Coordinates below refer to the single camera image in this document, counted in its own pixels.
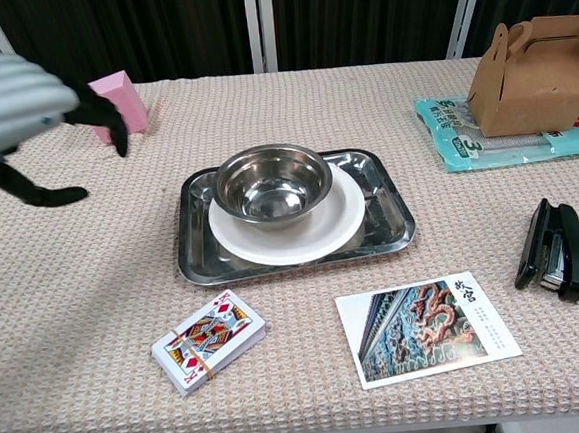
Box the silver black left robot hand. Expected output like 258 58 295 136
0 42 135 212

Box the round metal bowl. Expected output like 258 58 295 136
210 139 338 237

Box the white round plate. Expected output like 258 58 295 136
204 159 371 273

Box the rectangular metal tray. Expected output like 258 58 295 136
169 143 421 290

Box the pink foam block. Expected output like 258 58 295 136
86 67 152 146

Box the beige waffle tablecloth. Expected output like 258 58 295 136
0 46 579 433

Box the banded playing card deck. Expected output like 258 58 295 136
146 287 273 402

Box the teal plastic package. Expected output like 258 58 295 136
413 83 579 177

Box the brown paper takeout box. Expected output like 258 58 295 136
460 13 579 141

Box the black stapler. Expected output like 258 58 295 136
507 195 579 309

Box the dragon wall postcard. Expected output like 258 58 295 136
332 267 527 394

